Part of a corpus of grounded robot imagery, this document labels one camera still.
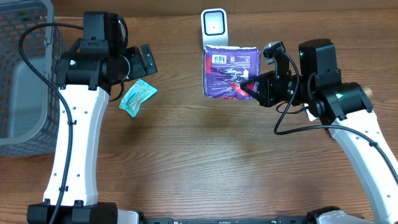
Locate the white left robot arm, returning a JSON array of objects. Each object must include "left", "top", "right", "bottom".
[{"left": 27, "top": 12, "right": 157, "bottom": 224}]

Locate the white tube gold cap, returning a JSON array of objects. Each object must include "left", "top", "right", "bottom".
[{"left": 305, "top": 86, "right": 373, "bottom": 122}]

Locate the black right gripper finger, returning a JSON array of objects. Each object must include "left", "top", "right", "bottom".
[
  {"left": 240, "top": 83, "right": 259, "bottom": 100},
  {"left": 241, "top": 77, "right": 259, "bottom": 89}
]

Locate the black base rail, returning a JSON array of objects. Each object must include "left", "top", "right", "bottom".
[{"left": 136, "top": 205, "right": 366, "bottom": 224}]

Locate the teal wet wipes pack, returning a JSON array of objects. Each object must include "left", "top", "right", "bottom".
[{"left": 119, "top": 79, "right": 157, "bottom": 118}]

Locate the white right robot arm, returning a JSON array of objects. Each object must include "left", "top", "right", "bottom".
[{"left": 240, "top": 39, "right": 397, "bottom": 223}]

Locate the grey plastic mesh basket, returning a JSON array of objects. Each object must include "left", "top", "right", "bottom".
[{"left": 1, "top": 0, "right": 59, "bottom": 157}]

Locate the white barcode scanner box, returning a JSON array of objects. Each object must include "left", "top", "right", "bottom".
[{"left": 200, "top": 8, "right": 229, "bottom": 48}]

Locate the red purple pad pack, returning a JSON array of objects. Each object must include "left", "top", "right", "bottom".
[{"left": 202, "top": 45, "right": 261, "bottom": 100}]

